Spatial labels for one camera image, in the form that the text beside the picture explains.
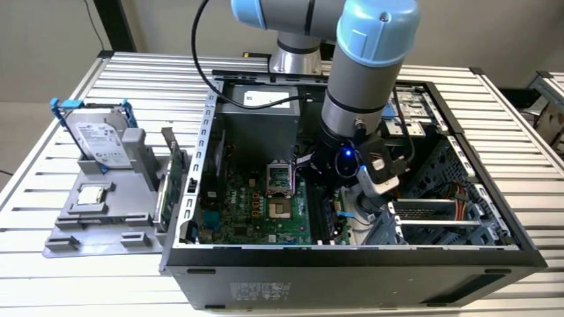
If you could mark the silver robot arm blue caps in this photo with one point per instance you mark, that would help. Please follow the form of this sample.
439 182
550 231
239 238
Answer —
366 66

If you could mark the CPU socket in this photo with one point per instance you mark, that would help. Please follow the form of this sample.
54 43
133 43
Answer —
282 208

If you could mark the grey power supply unit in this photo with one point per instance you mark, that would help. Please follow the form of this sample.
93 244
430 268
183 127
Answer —
255 132

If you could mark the metal disk bay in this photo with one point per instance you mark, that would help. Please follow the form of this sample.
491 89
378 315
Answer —
426 208

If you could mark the green motherboard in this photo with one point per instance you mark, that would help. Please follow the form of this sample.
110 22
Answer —
241 228

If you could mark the grey metal drive cage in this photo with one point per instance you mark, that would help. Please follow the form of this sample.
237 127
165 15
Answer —
421 109

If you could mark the green graphics card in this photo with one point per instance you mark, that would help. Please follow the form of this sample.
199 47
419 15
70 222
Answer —
174 185

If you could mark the black open PC case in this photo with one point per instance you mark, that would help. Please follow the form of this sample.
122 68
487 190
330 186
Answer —
309 284

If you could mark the yellow and black tag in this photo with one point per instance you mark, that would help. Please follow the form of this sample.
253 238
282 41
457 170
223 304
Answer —
254 55

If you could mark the grey plastic parts rack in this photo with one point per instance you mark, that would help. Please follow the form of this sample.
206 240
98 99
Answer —
129 185

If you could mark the hard disk in blue carrier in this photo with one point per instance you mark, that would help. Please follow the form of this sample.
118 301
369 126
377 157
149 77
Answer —
99 135

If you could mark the silver CPU chip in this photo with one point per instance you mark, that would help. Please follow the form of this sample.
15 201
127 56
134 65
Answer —
93 193

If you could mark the aluminium side table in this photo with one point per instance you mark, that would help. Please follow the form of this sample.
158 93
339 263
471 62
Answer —
545 82

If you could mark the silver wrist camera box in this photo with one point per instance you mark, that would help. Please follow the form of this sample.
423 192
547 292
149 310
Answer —
379 185

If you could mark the black upright post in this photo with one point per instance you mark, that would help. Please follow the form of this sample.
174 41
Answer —
117 26

